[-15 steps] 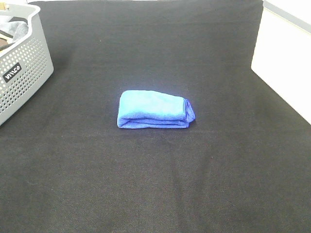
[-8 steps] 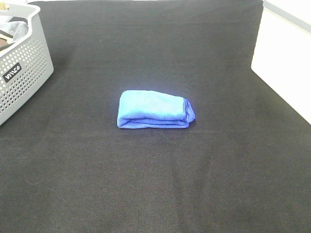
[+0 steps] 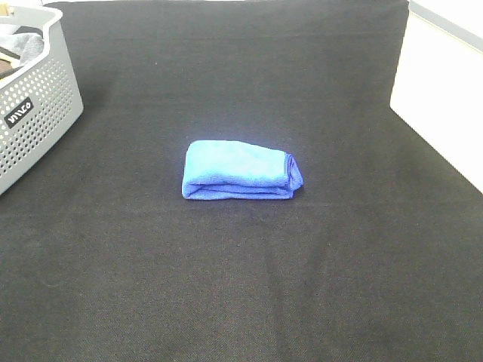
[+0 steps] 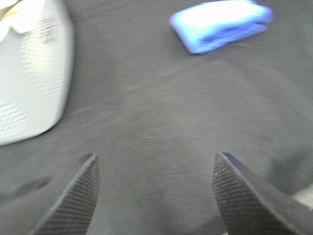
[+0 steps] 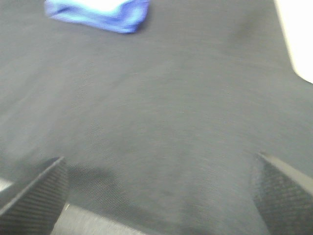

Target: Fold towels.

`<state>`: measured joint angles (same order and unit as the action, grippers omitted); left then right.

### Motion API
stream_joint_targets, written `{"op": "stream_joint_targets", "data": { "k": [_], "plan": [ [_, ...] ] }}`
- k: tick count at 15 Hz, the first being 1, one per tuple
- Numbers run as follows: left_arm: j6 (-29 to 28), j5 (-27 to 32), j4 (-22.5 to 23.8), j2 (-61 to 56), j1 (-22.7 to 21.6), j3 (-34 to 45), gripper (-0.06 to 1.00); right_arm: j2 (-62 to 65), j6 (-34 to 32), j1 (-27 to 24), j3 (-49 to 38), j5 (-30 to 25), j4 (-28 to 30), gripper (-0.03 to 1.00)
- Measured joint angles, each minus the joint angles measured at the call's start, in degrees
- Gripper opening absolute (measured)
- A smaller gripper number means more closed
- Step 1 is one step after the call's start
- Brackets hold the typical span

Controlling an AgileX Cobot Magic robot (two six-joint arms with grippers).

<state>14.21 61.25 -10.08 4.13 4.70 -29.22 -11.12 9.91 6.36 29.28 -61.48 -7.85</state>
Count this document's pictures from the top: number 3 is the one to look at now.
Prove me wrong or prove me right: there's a blue microfiber towel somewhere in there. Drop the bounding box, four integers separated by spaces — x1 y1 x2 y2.
182 140 303 201

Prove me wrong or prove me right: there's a black table cloth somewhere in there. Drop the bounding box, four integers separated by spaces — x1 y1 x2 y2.
1 1 482 361

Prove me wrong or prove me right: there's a white plastic storage crate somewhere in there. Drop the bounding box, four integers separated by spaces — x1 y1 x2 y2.
389 1 482 190

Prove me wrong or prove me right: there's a grey perforated plastic basket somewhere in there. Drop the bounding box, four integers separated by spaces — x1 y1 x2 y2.
1 4 84 192

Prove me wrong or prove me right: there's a grey towel in basket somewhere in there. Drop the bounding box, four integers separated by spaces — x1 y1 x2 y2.
1 32 44 67

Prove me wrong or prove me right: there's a brown cloth in basket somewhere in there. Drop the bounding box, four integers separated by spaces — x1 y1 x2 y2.
0 60 17 79

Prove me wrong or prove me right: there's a yellow cloth in basket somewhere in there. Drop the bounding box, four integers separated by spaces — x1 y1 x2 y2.
0 48 20 63

